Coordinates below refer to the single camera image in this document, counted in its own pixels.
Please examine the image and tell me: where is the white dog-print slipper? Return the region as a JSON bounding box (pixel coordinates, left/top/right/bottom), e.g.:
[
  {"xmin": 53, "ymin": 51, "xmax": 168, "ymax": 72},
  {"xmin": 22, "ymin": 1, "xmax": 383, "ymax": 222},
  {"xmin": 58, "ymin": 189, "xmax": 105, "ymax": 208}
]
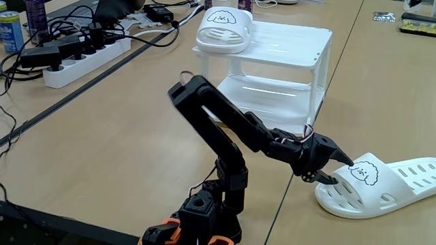
[
  {"xmin": 314, "ymin": 152, "xmax": 436, "ymax": 220},
  {"xmin": 196, "ymin": 6, "xmax": 255, "ymax": 54}
]

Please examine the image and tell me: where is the white plastic shoe rack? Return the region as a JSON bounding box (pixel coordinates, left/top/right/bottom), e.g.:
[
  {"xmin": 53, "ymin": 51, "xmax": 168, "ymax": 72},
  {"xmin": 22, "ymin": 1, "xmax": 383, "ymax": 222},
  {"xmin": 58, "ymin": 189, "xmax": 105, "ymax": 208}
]
[{"xmin": 192, "ymin": 20, "xmax": 333, "ymax": 137}]

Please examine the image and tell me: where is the black and yellow box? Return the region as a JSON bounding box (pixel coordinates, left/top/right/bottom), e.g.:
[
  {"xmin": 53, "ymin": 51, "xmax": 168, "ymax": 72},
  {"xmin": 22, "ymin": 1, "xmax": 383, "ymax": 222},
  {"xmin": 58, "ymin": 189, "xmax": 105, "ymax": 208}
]
[{"xmin": 399, "ymin": 12, "xmax": 436, "ymax": 37}]

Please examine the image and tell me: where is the clear plastic box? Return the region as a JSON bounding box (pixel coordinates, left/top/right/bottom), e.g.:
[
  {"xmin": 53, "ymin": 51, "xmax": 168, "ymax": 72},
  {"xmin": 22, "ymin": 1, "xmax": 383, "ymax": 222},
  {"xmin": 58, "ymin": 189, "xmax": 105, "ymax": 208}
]
[{"xmin": 403, "ymin": 0, "xmax": 436, "ymax": 18}]

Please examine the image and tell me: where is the small black power brick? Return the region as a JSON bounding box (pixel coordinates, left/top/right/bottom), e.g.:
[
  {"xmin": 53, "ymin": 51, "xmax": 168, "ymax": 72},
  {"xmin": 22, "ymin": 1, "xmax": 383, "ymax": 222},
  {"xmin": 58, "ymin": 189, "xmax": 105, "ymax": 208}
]
[{"xmin": 142, "ymin": 3, "xmax": 174, "ymax": 23}]

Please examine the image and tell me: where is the white power strip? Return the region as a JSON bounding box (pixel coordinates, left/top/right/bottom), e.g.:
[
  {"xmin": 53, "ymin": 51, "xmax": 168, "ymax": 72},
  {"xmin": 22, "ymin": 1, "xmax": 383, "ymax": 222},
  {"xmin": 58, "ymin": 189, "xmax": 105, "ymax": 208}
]
[{"xmin": 42, "ymin": 36, "xmax": 133, "ymax": 89}]

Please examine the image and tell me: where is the tall black power adapter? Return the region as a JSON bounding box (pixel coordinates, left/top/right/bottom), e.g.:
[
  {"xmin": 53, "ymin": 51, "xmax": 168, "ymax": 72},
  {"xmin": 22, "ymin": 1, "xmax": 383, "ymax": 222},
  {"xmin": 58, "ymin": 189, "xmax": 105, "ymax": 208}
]
[{"xmin": 87, "ymin": 22, "xmax": 106, "ymax": 51}]

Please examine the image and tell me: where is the wide black power adapter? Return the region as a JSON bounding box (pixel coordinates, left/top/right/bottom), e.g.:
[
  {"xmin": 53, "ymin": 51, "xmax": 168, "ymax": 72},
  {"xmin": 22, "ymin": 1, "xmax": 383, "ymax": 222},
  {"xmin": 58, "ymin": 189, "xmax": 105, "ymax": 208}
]
[
  {"xmin": 44, "ymin": 35, "xmax": 83, "ymax": 61},
  {"xmin": 19, "ymin": 46, "xmax": 63, "ymax": 72}
]

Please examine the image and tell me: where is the black base board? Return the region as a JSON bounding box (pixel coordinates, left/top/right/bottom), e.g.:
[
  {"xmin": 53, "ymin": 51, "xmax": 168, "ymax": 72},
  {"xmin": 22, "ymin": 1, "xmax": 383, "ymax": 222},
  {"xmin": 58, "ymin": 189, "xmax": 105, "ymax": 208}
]
[{"xmin": 0, "ymin": 200, "xmax": 140, "ymax": 245}]

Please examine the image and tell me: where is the tall purple drink can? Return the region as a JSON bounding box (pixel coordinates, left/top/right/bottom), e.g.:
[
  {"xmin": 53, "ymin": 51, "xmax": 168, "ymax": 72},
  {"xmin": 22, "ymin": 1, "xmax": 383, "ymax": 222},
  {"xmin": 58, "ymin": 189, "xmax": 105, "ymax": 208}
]
[{"xmin": 24, "ymin": 0, "xmax": 48, "ymax": 45}]

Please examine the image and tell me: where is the blue drink can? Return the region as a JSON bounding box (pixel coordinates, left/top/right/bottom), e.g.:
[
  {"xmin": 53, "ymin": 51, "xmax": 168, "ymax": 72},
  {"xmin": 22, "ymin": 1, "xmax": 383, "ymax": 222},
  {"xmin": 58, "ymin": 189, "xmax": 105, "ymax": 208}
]
[{"xmin": 0, "ymin": 10, "xmax": 25, "ymax": 54}]

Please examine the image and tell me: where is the thin white cable loop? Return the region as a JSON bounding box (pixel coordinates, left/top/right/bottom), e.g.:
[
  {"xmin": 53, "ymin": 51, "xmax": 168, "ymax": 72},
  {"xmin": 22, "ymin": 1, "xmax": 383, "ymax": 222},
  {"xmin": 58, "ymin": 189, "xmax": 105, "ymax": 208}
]
[{"xmin": 253, "ymin": 0, "xmax": 279, "ymax": 10}]

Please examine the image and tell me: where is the black cable with ferrite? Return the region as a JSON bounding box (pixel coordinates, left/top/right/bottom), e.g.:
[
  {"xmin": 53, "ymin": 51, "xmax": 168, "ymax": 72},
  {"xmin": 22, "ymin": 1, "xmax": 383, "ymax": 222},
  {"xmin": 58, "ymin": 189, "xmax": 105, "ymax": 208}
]
[{"xmin": 119, "ymin": 19, "xmax": 181, "ymax": 48}]

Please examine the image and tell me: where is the white power strip cable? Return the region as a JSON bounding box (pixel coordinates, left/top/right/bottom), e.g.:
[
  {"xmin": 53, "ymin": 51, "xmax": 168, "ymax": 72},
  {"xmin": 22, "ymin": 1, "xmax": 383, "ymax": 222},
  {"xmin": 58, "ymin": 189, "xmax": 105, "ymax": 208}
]
[{"xmin": 131, "ymin": 3, "xmax": 205, "ymax": 38}]

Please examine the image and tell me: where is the white printed bracket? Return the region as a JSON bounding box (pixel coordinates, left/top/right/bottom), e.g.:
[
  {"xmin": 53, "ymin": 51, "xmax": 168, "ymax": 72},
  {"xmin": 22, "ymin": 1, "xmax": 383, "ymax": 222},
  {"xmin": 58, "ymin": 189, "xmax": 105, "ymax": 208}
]
[
  {"xmin": 115, "ymin": 18, "xmax": 137, "ymax": 32},
  {"xmin": 129, "ymin": 12, "xmax": 163, "ymax": 29}
]

